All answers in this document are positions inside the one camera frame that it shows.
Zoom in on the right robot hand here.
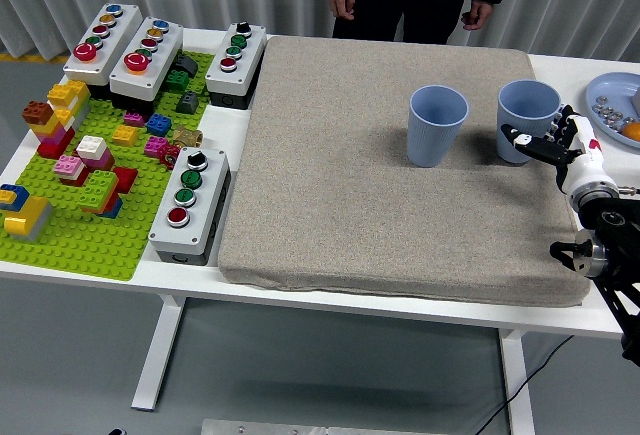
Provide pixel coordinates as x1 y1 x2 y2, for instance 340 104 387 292
500 103 619 197

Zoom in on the four-button control box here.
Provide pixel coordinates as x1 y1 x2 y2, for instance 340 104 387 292
148 147 234 266
204 21 269 110

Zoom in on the pink and red brick stack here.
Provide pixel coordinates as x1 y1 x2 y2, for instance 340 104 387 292
53 154 90 187

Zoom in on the person's left hand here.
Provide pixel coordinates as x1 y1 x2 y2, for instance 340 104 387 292
460 0 494 31

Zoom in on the green brick assembly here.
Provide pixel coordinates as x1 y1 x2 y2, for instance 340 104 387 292
77 169 124 220

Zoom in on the dark green brick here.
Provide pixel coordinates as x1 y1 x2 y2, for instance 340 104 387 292
164 68 191 94

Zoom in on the black floor cable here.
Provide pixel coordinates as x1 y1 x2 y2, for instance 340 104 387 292
473 334 575 435

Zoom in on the blue yellow grey brick assembly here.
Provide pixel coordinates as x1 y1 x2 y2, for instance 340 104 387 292
0 183 55 244

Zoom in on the dark grey sloped brick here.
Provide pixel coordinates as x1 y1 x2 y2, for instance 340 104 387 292
174 54 200 77

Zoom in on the five-button control box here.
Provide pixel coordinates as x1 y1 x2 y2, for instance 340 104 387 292
62 2 145 101
108 15 185 116

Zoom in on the green studded baseplate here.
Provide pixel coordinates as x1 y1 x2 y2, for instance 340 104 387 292
0 49 217 282

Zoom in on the multicolour brick tower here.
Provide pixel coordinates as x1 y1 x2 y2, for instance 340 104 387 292
21 79 92 159

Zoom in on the red gear piece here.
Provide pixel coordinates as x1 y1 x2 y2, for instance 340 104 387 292
158 143 182 171

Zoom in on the grey-brown mat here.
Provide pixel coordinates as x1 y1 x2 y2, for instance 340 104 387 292
218 34 592 309

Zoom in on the yellow brick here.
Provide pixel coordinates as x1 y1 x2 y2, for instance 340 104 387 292
112 124 140 148

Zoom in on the blue brick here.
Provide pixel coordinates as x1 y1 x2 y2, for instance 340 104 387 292
145 112 174 137

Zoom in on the blue ribbed cup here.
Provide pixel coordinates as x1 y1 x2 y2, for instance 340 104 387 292
496 79 562 165
405 84 470 169

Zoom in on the blue plate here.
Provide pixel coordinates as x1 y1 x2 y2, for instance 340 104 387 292
585 72 640 150

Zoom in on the yellow floor tape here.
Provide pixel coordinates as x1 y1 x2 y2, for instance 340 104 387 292
0 53 71 64

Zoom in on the white and pink brick stack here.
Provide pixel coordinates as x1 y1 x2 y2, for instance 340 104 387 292
75 134 116 172

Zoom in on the person's right hand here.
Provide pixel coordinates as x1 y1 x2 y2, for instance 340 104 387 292
327 0 357 21

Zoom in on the brass pipe fitting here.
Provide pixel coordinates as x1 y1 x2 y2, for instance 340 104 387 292
172 124 205 149

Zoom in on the white table leg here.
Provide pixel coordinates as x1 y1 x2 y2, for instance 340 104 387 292
131 294 187 412
498 328 536 435

